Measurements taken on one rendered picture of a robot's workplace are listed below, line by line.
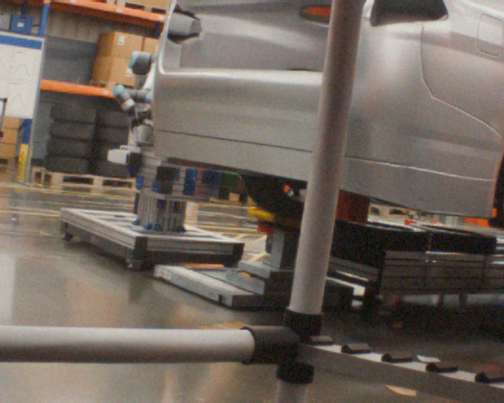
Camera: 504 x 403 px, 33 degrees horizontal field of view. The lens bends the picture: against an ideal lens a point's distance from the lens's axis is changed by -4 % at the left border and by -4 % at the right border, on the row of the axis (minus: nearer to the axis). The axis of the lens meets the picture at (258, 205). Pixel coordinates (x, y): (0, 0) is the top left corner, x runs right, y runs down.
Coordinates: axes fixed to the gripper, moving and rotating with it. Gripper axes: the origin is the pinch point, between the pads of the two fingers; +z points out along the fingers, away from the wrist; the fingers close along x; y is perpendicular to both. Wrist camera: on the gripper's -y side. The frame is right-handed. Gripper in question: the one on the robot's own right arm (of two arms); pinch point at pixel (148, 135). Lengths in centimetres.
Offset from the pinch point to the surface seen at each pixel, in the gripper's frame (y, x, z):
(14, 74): 545, 174, -213
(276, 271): -24, -20, 105
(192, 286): -7, 27, 87
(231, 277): -11, 5, 95
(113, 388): -222, 29, 84
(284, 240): -10, -32, 94
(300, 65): -7, -96, 17
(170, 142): -89, -20, 17
